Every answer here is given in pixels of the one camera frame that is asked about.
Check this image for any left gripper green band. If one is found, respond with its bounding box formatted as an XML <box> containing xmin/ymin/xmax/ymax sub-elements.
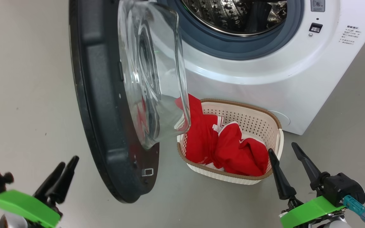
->
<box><xmin>0</xmin><ymin>155</ymin><xmax>80</xmax><ymax>228</ymax></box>

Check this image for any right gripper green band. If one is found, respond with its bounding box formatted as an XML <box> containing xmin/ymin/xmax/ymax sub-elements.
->
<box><xmin>268</xmin><ymin>142</ymin><xmax>346</xmax><ymax>228</ymax></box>

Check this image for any red and white garment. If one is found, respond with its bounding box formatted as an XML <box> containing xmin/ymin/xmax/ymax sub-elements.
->
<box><xmin>174</xmin><ymin>94</ymin><xmax>269</xmax><ymax>177</ymax></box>

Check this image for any black round glass washer door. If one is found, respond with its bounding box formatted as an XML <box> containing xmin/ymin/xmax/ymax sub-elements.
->
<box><xmin>68</xmin><ymin>0</ymin><xmax>191</xmax><ymax>204</ymax></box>

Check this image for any cream basket with brown rim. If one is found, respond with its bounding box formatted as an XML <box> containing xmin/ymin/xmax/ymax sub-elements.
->
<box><xmin>176</xmin><ymin>98</ymin><xmax>285</xmax><ymax>186</ymax></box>

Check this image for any white front-load washing machine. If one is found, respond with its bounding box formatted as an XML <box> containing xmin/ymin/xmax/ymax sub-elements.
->
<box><xmin>151</xmin><ymin>0</ymin><xmax>365</xmax><ymax>136</ymax></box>

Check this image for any stainless steel washer drum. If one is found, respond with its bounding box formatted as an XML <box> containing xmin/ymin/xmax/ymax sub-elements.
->
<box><xmin>181</xmin><ymin>0</ymin><xmax>288</xmax><ymax>37</ymax></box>

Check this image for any round white filter cover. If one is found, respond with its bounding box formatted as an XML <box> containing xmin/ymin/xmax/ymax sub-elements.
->
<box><xmin>266</xmin><ymin>109</ymin><xmax>291</xmax><ymax>127</ymax></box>

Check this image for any teal cable connector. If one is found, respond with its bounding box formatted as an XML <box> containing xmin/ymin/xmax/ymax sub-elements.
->
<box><xmin>343</xmin><ymin>195</ymin><xmax>365</xmax><ymax>224</ymax></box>

